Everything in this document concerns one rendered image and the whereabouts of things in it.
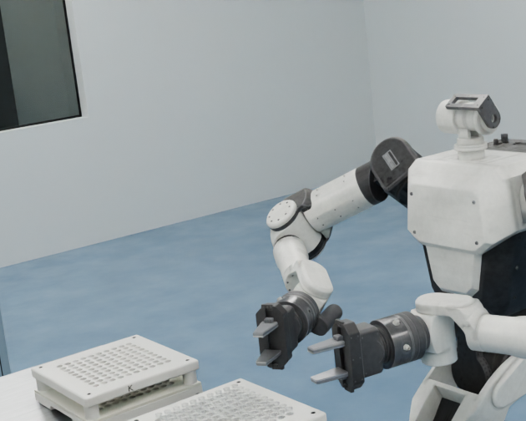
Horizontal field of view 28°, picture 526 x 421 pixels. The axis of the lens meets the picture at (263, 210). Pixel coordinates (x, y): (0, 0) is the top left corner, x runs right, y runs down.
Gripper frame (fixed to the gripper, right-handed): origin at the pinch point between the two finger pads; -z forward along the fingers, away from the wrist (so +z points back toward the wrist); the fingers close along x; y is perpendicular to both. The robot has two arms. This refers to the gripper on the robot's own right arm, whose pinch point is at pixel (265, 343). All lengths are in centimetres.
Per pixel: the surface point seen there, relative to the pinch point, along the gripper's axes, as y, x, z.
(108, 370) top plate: 33.3, 6.1, -1.1
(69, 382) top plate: 37.5, 5.9, -8.3
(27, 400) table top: 53, 13, -2
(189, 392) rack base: 18.5, 11.7, 3.3
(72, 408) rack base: 36.8, 10.5, -9.8
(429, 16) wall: 109, -24, 616
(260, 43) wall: 227, -18, 567
